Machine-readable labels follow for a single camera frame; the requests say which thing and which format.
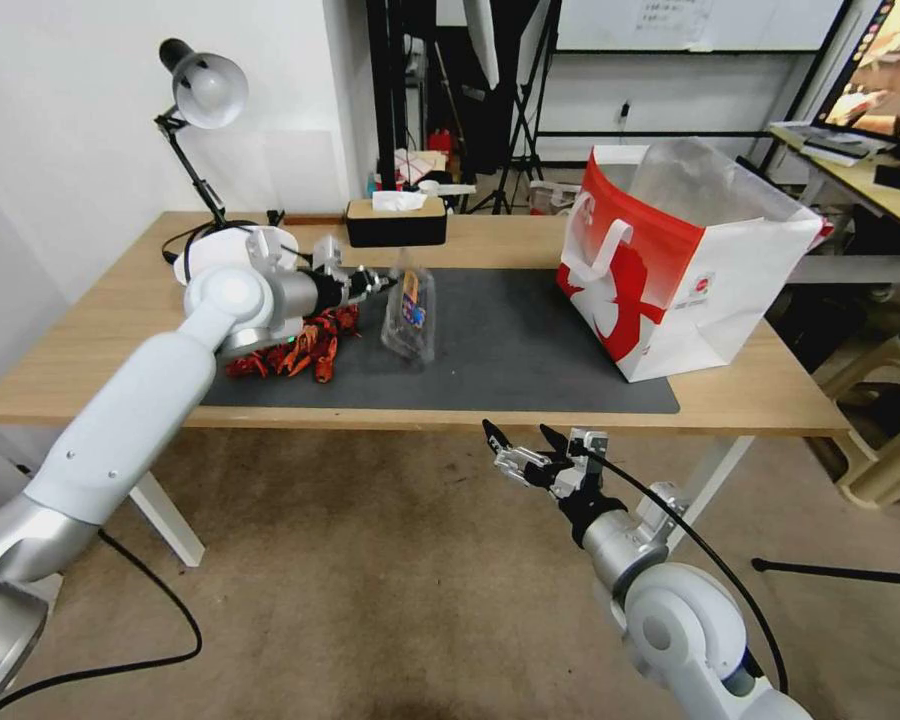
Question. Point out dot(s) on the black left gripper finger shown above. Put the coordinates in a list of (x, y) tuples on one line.
[(373, 293), (381, 279)]

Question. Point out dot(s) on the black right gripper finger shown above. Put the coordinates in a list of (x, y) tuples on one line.
[(558, 445), (516, 459)]

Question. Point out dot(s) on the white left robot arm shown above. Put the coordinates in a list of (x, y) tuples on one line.
[(127, 420)]

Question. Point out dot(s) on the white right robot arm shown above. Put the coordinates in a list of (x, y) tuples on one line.
[(675, 622)]

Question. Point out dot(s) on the red white takeout bag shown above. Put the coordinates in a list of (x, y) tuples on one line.
[(675, 285)]

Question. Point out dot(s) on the black wooden tissue box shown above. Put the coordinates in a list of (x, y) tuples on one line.
[(396, 229)]

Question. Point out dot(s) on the red crayfish pile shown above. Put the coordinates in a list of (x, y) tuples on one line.
[(307, 354)]

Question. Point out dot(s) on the white tissue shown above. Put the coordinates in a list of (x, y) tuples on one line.
[(397, 199)]

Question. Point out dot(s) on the dark grey table mat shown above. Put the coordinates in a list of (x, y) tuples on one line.
[(510, 352)]

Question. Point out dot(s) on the wooden table with white legs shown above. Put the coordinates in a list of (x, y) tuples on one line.
[(495, 240)]

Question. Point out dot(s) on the black tripod light stand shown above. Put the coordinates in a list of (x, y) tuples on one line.
[(523, 120)]

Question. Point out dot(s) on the black white desk lamp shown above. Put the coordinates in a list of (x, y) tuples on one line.
[(208, 90)]

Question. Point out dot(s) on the white softbox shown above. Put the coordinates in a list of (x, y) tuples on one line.
[(471, 34)]

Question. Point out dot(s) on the black stand leg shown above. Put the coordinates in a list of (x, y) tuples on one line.
[(840, 573)]

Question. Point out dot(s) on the beige plastic stool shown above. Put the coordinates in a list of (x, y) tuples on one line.
[(889, 420)]

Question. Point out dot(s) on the pale side desk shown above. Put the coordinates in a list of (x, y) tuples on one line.
[(840, 184)]

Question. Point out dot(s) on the whiteboard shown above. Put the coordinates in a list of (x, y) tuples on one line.
[(690, 22)]

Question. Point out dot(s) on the computer monitor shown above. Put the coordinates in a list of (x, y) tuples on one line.
[(881, 67)]

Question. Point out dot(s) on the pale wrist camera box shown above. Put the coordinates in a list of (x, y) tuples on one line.
[(589, 447)]

